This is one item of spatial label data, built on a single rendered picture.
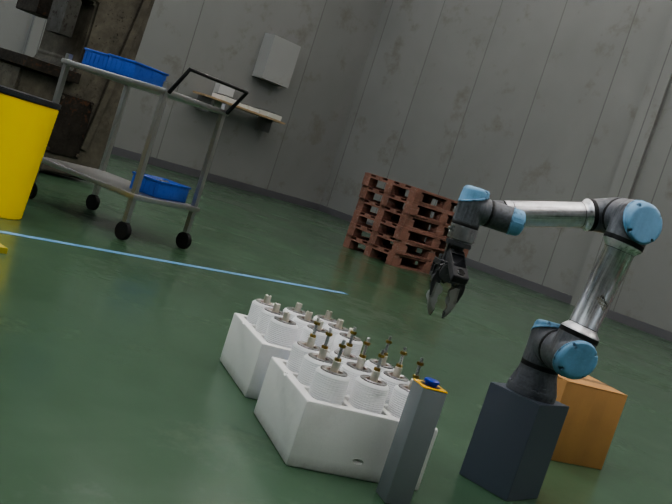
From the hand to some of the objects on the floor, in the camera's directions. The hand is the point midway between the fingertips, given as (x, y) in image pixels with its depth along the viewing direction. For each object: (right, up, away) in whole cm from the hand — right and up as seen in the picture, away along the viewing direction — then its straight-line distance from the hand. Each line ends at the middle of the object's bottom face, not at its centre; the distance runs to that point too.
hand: (438, 312), depth 242 cm
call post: (-13, -47, -13) cm, 51 cm away
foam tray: (-29, -40, +12) cm, 51 cm away
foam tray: (-45, -30, +62) cm, 82 cm away
